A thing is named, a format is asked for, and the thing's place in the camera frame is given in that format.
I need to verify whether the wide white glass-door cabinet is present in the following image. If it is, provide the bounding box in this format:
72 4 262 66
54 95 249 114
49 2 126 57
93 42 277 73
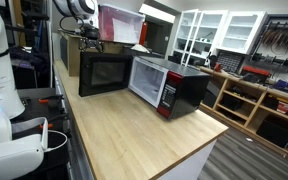
216 10 268 56

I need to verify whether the black microwave door red handle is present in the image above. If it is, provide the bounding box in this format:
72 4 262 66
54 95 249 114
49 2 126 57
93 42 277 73
78 51 134 98

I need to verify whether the black storage rack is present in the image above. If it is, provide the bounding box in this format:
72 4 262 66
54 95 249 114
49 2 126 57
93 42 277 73
3 0 53 89

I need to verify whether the red toolbox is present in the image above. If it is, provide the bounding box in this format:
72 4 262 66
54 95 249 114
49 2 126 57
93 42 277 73
240 65 272 84

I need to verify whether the large black box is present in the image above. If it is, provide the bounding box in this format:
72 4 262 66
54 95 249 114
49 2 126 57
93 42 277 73
255 118 288 150

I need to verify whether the white cable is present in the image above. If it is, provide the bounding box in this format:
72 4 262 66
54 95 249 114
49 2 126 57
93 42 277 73
43 129 69 153

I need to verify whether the black tool wall panel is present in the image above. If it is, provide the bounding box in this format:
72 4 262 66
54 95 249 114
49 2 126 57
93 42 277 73
248 13 288 77

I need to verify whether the white crumpled paper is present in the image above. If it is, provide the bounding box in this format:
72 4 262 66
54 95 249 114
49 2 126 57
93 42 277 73
130 43 151 54

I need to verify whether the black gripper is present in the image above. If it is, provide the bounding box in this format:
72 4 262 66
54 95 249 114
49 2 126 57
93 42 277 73
78 25 104 54

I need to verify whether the black small parts organizer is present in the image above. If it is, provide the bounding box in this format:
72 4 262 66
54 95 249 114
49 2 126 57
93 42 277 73
216 50 247 74

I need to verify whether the wooden shelf unit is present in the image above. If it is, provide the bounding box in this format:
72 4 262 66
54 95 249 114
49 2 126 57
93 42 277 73
198 65 288 158

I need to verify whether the orange handled clamp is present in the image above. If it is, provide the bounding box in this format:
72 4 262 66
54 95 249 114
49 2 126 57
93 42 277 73
38 94 65 105
38 122 55 131

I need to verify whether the red cylinder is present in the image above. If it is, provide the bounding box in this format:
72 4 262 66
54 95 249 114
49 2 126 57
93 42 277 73
139 21 149 46

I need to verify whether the black red microwave body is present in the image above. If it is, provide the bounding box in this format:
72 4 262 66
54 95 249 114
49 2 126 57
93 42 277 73
127 55 212 121

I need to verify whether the small black bin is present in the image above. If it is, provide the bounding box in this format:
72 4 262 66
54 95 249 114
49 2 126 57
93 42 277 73
219 94 245 112

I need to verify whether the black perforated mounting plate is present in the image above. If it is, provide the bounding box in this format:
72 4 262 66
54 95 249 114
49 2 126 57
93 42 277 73
12 87 72 180

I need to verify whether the pink translucent storage bin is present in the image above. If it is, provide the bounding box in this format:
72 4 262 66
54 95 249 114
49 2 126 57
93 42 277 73
97 3 146 45

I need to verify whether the red white carton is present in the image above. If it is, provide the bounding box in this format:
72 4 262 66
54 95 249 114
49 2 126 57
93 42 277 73
276 100 288 115

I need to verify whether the tall white glass-door cabinet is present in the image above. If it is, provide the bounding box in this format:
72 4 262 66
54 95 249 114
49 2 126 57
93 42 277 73
172 8 229 67

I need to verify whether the brown cardboard box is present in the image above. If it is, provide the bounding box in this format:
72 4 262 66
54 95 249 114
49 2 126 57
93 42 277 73
59 31 127 78

